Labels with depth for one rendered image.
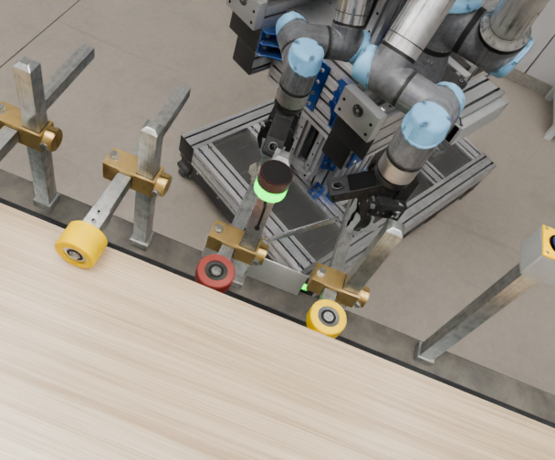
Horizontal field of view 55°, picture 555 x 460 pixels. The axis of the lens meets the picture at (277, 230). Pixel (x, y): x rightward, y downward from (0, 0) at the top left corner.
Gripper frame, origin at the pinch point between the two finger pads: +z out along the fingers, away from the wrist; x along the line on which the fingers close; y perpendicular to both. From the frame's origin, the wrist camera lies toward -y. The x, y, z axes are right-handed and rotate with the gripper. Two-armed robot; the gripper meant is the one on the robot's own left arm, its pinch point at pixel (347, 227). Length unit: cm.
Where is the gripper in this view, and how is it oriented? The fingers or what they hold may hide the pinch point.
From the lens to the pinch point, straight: 119.9
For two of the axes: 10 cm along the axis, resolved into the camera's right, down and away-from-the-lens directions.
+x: -0.5, -8.3, 5.6
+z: -2.5, 5.5, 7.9
